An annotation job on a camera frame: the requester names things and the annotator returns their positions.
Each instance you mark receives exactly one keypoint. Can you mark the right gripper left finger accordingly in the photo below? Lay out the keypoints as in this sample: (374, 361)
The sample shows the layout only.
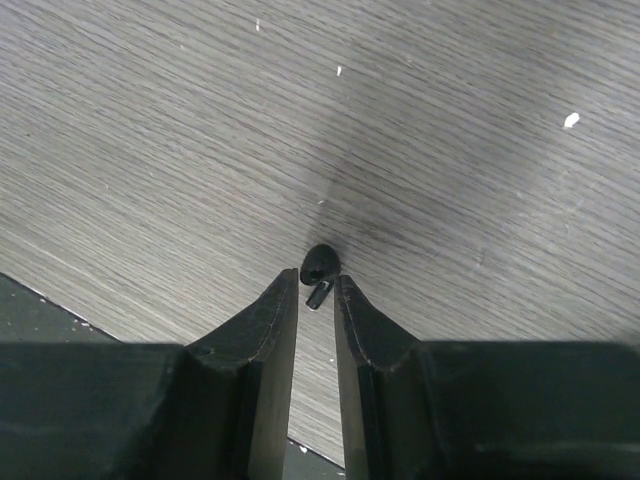
(217, 408)

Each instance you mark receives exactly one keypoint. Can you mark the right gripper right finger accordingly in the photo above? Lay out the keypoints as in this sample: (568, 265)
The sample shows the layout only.
(449, 409)

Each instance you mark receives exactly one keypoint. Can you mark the black earbud with stem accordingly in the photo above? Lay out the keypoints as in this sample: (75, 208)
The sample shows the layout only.
(319, 270)

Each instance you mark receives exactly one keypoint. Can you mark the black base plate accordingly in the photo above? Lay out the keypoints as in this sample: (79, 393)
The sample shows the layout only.
(28, 316)

